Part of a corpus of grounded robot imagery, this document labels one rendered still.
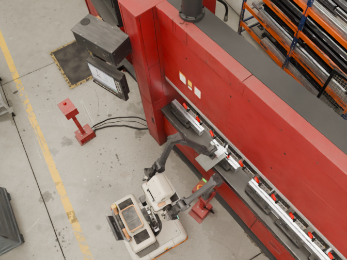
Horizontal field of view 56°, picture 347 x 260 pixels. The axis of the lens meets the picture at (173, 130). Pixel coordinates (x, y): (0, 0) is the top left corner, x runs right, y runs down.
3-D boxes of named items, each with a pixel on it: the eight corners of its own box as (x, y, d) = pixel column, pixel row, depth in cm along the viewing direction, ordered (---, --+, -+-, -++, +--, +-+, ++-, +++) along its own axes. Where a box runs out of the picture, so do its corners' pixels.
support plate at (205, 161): (194, 159, 331) (194, 158, 330) (214, 144, 338) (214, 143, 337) (206, 172, 324) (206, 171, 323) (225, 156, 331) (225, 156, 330)
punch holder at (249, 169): (240, 166, 306) (243, 159, 291) (247, 161, 308) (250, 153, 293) (252, 178, 300) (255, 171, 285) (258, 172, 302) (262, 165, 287)
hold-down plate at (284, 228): (274, 223, 309) (274, 222, 306) (278, 219, 310) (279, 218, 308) (298, 248, 297) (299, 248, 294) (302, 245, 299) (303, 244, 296)
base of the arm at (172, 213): (164, 208, 287) (171, 220, 281) (171, 203, 284) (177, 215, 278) (170, 207, 294) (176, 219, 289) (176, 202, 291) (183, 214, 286)
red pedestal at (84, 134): (74, 136, 463) (52, 104, 390) (89, 126, 469) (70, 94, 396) (81, 146, 455) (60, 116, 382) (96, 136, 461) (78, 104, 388)
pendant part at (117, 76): (94, 82, 352) (84, 60, 320) (101, 74, 356) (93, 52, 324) (126, 101, 338) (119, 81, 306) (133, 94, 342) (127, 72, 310)
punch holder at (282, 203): (272, 198, 290) (276, 193, 275) (279, 193, 292) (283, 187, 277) (285, 212, 284) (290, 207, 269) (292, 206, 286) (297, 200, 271)
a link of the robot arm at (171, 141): (167, 131, 278) (171, 140, 272) (181, 131, 285) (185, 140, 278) (153, 165, 307) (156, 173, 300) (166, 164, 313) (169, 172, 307)
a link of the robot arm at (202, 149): (173, 135, 285) (178, 144, 278) (178, 131, 283) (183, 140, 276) (202, 148, 315) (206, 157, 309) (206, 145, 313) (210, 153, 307)
